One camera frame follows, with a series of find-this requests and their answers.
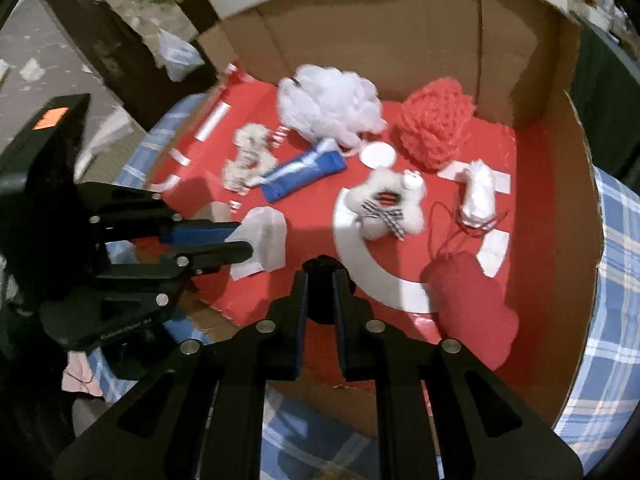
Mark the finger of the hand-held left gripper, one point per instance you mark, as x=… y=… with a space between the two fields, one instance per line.
x=215 y=255
x=205 y=232

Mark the black scrunchie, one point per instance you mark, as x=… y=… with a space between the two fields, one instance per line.
x=320 y=290

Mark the small white item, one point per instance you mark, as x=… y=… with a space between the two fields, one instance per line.
x=477 y=190

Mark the clear hanging organizer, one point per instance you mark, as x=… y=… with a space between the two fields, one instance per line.
x=125 y=10

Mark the dark wooden door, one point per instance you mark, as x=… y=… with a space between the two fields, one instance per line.
x=115 y=55

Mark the blue plaid tablecloth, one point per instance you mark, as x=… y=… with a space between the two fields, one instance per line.
x=610 y=310

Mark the white bath pouf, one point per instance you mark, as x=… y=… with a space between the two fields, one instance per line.
x=330 y=100

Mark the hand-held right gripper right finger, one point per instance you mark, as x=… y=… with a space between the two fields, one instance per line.
x=350 y=340

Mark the white plush bear checkered bow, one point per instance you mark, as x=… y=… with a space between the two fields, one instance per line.
x=370 y=190

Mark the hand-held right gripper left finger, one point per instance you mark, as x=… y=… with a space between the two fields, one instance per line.
x=298 y=330

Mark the cardboard box red inside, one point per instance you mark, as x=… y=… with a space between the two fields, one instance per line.
x=400 y=25

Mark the white paper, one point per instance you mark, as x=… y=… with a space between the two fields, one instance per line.
x=270 y=240

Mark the red bath pouf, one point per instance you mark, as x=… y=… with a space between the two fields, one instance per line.
x=435 y=120

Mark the white plastic bag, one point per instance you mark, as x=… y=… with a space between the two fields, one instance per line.
x=177 y=57

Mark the red plush pillow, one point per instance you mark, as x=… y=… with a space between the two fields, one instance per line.
x=470 y=305

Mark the pink printed clothing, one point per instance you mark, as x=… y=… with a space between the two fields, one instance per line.
x=80 y=375

